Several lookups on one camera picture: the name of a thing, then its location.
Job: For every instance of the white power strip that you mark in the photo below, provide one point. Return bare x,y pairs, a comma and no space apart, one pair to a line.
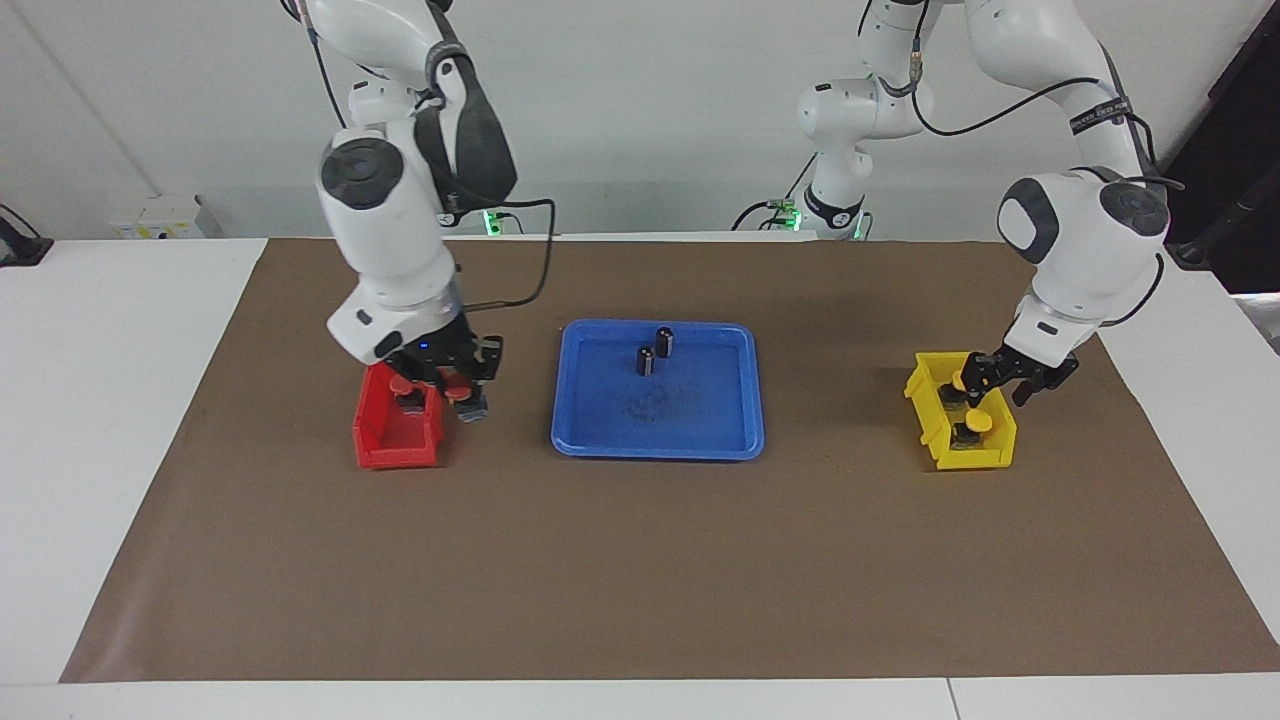
160,220

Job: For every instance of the yellow push button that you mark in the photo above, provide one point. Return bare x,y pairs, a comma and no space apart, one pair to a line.
955,383
979,422

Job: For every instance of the grey metal object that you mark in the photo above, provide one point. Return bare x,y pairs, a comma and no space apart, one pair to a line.
1262,320

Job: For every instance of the brown table mat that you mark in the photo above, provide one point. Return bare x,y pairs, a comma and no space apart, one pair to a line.
640,570

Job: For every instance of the black equipment stand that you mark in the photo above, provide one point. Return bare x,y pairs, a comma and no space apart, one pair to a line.
1250,200

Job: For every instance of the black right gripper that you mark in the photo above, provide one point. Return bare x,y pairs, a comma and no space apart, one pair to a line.
435,355

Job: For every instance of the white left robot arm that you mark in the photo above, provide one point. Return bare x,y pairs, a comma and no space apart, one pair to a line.
1080,240

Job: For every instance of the red plastic bin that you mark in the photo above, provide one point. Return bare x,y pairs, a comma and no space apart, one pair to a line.
390,440

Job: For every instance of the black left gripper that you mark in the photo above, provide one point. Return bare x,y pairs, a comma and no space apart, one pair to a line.
1035,364

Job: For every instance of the red push button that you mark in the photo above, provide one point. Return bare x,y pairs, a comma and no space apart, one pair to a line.
462,392
400,384

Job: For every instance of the yellow plastic bin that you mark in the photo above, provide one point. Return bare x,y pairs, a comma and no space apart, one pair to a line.
1000,445

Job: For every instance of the blue plastic tray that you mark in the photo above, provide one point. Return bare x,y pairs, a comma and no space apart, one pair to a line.
700,420

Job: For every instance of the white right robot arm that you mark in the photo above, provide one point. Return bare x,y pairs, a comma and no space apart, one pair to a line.
385,230

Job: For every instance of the black clamp mount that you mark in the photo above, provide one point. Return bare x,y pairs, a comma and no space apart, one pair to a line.
20,245

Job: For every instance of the black cylindrical capacitor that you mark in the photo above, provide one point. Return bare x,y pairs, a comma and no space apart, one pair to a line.
646,362
665,342

